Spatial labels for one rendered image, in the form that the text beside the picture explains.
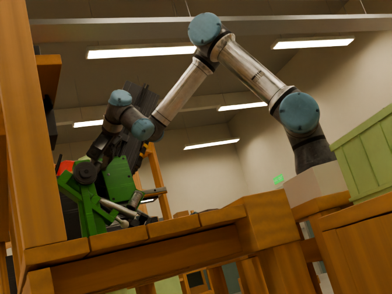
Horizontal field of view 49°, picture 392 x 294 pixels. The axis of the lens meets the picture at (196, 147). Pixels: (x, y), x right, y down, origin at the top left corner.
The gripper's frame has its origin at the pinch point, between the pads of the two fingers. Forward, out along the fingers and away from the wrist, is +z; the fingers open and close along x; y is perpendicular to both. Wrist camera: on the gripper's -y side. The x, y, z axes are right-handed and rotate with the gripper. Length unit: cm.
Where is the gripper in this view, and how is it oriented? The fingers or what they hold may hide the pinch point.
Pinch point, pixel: (97, 166)
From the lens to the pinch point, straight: 172.6
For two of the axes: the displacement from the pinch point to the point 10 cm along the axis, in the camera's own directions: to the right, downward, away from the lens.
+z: -3.5, 7.0, 6.2
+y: 3.5, -5.1, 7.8
